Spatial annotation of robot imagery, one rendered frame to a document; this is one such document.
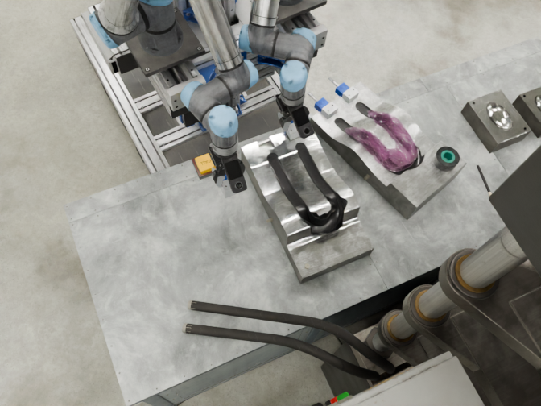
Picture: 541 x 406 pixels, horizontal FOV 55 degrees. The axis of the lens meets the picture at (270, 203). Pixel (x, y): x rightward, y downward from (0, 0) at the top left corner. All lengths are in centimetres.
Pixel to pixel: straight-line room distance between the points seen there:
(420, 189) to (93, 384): 162
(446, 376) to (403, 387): 8
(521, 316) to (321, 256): 80
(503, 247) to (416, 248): 98
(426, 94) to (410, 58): 121
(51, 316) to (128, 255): 95
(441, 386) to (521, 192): 45
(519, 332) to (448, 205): 96
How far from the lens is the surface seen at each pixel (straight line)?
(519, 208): 74
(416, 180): 183
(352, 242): 173
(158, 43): 183
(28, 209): 289
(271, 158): 180
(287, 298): 171
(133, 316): 173
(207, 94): 145
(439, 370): 105
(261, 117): 270
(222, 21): 144
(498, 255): 90
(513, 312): 105
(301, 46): 156
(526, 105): 223
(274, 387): 246
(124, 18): 160
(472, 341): 128
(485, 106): 213
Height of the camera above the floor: 245
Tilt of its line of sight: 65 degrees down
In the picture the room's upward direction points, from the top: 6 degrees clockwise
